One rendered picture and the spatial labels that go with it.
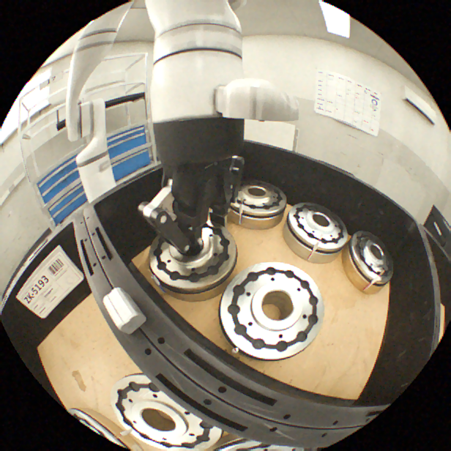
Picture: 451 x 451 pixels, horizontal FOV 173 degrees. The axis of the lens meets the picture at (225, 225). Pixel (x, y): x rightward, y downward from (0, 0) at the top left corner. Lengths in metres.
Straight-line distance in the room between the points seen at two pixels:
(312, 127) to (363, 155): 1.00
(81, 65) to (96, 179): 0.28
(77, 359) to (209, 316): 0.20
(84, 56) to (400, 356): 0.62
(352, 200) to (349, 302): 0.16
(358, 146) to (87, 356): 3.17
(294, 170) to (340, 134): 2.70
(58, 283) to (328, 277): 0.35
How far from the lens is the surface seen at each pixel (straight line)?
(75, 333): 0.26
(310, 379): 0.20
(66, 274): 0.23
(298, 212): 0.26
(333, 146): 2.99
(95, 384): 0.24
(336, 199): 0.29
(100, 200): 0.19
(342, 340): 0.22
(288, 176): 0.30
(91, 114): 0.41
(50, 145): 2.83
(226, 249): 0.18
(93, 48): 0.38
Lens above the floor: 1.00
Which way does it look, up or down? 43 degrees down
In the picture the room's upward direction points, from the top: straight up
